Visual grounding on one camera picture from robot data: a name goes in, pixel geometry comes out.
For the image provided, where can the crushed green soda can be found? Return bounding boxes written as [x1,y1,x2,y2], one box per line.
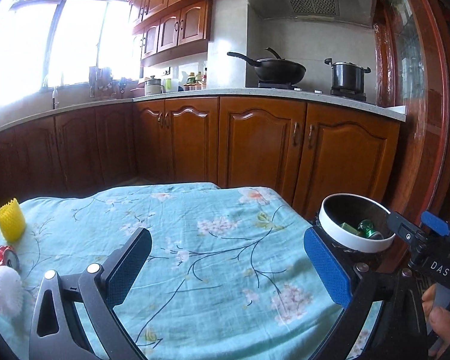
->
[358,219,384,240]

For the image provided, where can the brown wooden door frame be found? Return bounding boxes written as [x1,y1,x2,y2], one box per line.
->
[373,0,450,223]

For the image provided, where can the white foam fruit net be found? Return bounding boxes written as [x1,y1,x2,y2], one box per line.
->
[0,266,23,318]

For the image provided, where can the brown wooden base cabinets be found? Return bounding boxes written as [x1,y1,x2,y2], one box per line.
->
[0,96,400,219]

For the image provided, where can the white round trash bin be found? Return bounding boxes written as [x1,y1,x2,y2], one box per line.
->
[318,193,395,254]

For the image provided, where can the light blue floral tablecloth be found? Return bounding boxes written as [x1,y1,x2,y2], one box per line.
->
[0,181,384,360]

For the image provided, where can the green drink carton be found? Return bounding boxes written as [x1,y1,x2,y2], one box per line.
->
[340,223,362,236]

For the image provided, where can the brown wooden upper cabinets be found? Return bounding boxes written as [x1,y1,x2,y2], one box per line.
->
[128,0,214,68]

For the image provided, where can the yellow foam fruit net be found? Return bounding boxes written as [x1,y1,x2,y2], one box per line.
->
[0,198,26,242]

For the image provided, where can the person's right hand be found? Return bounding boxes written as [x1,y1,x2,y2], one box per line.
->
[422,283,450,359]

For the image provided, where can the black wok with handle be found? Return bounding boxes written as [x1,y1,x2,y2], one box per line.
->
[226,47,306,85]

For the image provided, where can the black steel cooking pot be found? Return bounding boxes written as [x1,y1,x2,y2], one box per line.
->
[324,58,371,98]

